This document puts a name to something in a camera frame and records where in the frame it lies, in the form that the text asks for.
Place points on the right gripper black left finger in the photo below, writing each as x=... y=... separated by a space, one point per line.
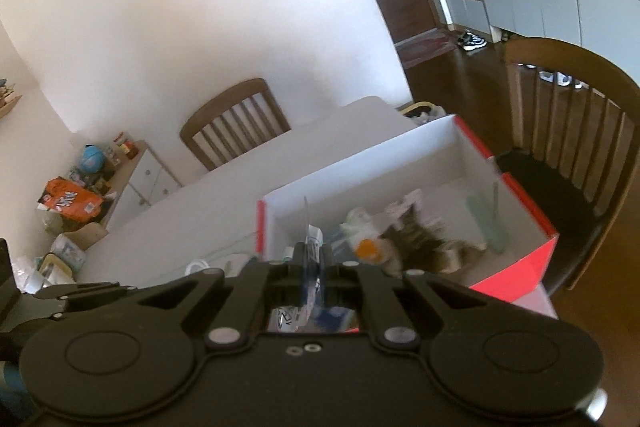
x=239 y=308

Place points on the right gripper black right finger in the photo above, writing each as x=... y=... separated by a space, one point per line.
x=367 y=291

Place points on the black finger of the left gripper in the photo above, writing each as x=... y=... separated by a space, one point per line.
x=103 y=291

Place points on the white spouted drink pouch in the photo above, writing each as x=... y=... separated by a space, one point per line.
x=307 y=266

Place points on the white tissue pack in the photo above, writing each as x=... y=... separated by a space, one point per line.
x=358 y=239

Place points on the black snack packet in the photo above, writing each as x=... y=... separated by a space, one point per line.
x=420 y=248

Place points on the pink printed snack packet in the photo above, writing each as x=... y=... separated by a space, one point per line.
x=410 y=203

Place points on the teal plastic stick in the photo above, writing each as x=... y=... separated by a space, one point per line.
x=487 y=221

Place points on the blue wet wipes pack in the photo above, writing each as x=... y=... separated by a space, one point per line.
x=335 y=320

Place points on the brown cardboard box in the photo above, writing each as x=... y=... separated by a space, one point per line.
x=87 y=236

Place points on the orange snack bag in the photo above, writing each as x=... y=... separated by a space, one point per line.
x=71 y=200

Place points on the red cardboard shoe box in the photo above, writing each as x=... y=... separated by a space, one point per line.
x=437 y=182

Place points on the blue globe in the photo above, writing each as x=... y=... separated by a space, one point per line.
x=92 y=160

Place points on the small white side cabinet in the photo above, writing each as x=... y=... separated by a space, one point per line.
x=137 y=185

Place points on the red lidded sauce jar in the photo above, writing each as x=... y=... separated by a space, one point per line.
x=126 y=145

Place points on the wooden chair behind table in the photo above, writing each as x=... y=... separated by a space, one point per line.
x=236 y=121

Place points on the red patterned door mat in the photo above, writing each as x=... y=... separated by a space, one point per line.
x=424 y=47

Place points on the pair of sneakers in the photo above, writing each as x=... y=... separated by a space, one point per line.
x=470 y=42

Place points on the wooden chair right of table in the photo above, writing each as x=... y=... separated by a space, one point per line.
x=575 y=145

